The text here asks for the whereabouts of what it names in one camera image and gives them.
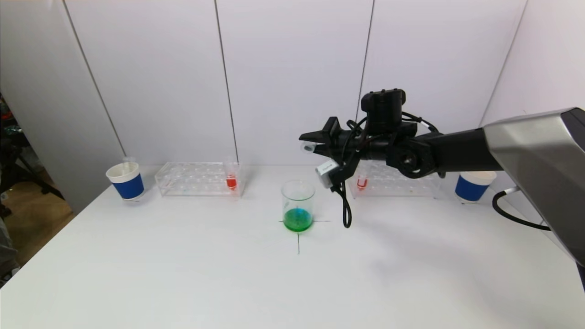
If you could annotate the red pigment test tube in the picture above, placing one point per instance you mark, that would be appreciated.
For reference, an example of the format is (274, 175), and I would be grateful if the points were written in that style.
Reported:
(231, 183)

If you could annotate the red pigment tube white label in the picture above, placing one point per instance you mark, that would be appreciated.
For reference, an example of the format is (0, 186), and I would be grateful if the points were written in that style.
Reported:
(361, 184)

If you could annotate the right robot arm silver black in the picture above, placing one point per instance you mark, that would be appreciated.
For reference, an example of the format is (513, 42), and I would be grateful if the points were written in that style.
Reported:
(525, 155)

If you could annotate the clear conical plastic test tube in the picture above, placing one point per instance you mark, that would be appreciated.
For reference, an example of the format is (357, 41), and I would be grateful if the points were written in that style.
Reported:
(129, 161)

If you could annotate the dark background equipment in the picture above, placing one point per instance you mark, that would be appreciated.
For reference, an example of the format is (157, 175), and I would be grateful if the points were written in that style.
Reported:
(10, 155)

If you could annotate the blue white paper cup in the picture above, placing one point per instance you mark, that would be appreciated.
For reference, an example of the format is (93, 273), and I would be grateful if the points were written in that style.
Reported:
(470, 189)
(128, 187)

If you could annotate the grey plastic bag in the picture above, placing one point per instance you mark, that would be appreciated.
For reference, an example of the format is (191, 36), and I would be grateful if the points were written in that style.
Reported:
(5, 251)

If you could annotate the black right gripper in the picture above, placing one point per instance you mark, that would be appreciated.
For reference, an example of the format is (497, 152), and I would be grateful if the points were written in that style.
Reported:
(332, 131)

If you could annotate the yellow pigment test tube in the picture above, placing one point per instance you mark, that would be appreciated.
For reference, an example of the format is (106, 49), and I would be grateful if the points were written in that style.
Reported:
(309, 147)

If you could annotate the clear acrylic test tube rack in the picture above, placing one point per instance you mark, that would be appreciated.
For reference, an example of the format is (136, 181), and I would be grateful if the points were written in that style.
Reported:
(196, 180)
(393, 189)

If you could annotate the clear glass beaker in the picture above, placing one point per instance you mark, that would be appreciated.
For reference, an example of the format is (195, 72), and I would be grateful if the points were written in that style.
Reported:
(297, 220)

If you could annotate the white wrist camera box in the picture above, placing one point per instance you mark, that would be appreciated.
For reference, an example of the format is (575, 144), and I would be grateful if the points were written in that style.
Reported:
(327, 173)

